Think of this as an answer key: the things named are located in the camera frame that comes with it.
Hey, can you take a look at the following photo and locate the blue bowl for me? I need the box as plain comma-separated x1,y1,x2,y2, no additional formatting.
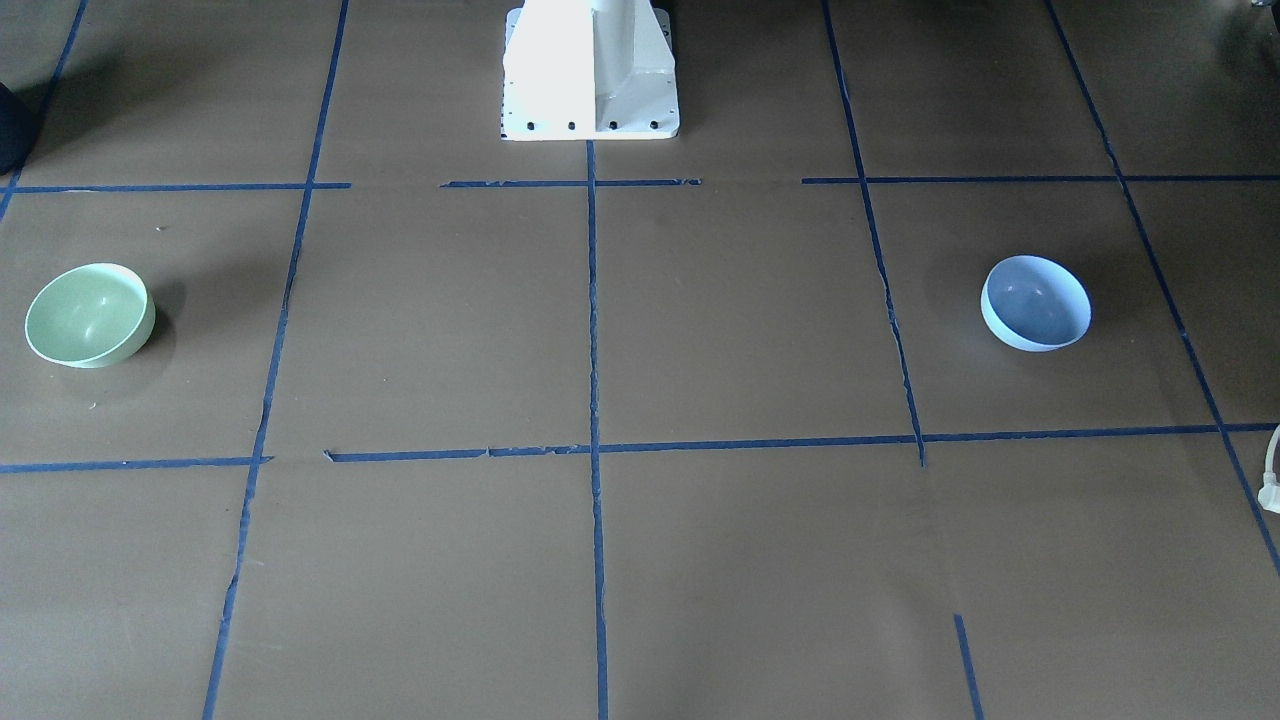
980,255,1093,352

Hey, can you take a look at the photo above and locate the green bowl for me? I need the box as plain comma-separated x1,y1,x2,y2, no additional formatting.
24,263,156,369

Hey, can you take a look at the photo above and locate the white power plug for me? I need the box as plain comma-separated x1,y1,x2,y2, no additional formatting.
1256,425,1280,515

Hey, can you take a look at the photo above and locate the dark object at edge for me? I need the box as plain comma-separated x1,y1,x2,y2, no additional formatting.
0,85,38,174

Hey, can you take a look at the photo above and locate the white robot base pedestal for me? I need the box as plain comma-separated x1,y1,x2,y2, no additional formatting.
500,1,681,142

